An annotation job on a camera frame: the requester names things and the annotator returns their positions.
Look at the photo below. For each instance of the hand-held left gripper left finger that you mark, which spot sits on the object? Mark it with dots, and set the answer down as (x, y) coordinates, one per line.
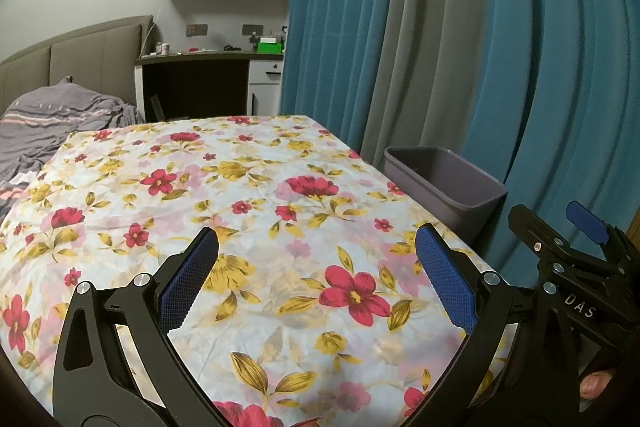
(187, 277)

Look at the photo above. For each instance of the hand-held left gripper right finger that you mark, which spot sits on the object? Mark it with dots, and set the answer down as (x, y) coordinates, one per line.
(445, 277)

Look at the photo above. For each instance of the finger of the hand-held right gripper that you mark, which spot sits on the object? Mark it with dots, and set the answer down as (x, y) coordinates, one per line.
(525, 222)
(585, 219)

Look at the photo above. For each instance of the grey plastic bin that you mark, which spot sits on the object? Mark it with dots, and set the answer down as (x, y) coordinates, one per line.
(450, 187)

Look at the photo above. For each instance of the person's right hand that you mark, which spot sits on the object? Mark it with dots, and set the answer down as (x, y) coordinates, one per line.
(597, 384)

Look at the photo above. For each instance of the floral tablecloth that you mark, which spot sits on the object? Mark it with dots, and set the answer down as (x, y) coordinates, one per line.
(275, 257)

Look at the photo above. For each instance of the blue curtain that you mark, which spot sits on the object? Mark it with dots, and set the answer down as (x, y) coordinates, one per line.
(560, 82)
(335, 32)

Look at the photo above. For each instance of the white lidded bin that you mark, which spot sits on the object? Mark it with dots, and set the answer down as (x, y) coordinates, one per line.
(157, 108)

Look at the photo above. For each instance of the dark desk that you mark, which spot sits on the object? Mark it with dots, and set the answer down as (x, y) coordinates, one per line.
(200, 87)

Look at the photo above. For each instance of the grey curtain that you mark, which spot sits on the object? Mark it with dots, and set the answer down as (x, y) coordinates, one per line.
(430, 47)

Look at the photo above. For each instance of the grey striped blanket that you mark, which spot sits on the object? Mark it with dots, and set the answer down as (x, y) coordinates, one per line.
(55, 122)

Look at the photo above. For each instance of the white drawer cabinet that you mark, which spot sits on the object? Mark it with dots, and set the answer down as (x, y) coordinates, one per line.
(265, 87)

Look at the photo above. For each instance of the small white cup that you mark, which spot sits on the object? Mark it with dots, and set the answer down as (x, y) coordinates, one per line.
(161, 49)

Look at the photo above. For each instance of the small black item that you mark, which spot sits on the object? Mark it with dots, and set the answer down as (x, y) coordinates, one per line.
(231, 49)

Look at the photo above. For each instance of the green box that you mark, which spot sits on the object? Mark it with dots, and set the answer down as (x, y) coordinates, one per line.
(270, 47)

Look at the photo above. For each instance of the grey padded headboard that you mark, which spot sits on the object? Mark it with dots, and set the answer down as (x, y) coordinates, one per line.
(75, 52)

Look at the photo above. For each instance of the wall socket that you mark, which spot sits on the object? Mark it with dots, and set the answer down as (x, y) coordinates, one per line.
(253, 30)
(196, 30)

